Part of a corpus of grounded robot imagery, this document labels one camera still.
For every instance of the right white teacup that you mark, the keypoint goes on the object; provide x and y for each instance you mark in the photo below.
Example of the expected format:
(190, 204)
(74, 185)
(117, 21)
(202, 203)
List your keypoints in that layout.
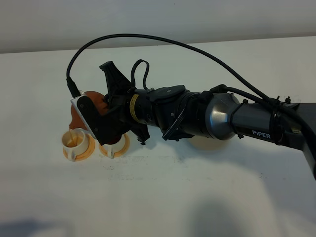
(110, 150)

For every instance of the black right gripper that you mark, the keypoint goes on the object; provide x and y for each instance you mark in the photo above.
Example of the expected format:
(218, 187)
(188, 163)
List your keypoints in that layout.
(121, 93)

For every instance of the brown clay teapot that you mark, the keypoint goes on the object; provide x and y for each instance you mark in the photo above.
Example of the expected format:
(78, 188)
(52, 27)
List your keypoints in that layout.
(98, 100)

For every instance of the left orange coaster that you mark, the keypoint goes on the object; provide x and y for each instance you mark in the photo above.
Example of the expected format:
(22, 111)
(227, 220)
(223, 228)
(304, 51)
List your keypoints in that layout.
(90, 148)

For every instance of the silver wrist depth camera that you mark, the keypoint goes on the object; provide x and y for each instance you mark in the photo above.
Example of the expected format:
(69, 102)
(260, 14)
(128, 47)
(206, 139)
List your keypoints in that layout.
(78, 121)

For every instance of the right orange coaster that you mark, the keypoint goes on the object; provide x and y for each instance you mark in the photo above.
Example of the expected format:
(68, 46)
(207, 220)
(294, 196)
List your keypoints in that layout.
(125, 149)

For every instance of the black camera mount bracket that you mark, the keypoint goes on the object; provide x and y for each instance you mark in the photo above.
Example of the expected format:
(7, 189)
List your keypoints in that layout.
(98, 121)

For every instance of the cream round teapot coaster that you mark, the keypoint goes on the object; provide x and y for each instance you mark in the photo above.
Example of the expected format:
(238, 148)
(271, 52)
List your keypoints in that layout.
(207, 144)

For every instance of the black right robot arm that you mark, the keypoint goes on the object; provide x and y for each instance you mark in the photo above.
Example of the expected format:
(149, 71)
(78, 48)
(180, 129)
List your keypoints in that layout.
(219, 113)

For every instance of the white teacup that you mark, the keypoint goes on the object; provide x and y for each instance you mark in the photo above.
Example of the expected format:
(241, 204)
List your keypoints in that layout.
(75, 142)
(110, 150)

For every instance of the left white teacup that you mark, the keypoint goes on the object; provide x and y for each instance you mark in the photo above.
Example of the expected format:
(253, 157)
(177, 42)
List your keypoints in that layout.
(75, 142)

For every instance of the orange coaster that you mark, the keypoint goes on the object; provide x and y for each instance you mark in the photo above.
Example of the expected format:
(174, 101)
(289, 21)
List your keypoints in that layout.
(125, 149)
(90, 148)

